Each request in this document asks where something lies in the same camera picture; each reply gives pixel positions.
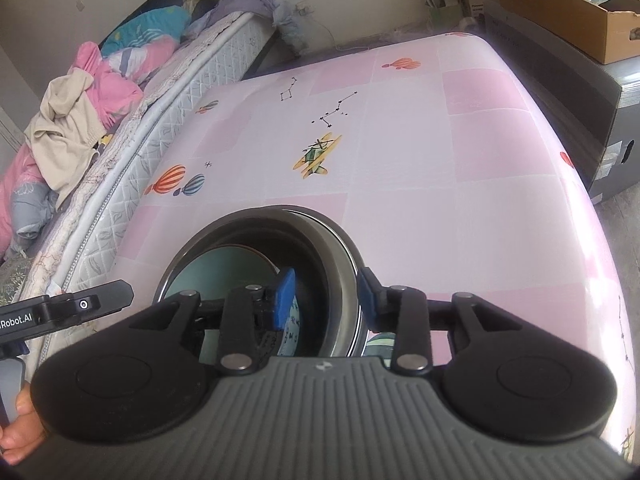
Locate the white quilted mattress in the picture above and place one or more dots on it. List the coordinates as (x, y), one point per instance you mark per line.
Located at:
(80, 244)

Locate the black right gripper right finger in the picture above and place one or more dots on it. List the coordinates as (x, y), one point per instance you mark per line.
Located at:
(412, 318)

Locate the beige cloth garment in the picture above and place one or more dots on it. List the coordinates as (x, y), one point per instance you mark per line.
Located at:
(64, 131)

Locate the person's left hand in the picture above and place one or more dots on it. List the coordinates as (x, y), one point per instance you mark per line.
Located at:
(26, 433)

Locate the pink patterned tablecloth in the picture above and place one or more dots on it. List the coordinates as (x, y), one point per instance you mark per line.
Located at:
(436, 162)

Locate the large black grey carton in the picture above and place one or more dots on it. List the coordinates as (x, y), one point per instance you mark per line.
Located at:
(593, 108)

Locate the brown cardboard box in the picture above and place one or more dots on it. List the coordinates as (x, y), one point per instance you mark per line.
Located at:
(607, 33)

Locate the small stainless steel bowl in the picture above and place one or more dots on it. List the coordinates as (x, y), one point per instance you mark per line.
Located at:
(326, 262)

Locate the green paper bag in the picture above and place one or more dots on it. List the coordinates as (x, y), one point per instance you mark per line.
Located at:
(444, 13)

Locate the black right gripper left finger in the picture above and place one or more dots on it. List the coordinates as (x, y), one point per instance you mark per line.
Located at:
(225, 333)

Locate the pink floral blanket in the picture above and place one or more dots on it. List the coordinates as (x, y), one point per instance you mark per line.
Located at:
(27, 202)

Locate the blue cartoon pillow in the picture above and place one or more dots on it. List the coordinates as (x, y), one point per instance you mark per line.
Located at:
(147, 27)

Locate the teal ceramic patterned bowl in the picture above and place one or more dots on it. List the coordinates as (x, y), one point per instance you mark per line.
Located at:
(219, 270)

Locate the lavender grey bedsheet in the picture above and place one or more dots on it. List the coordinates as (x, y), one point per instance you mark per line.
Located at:
(280, 13)

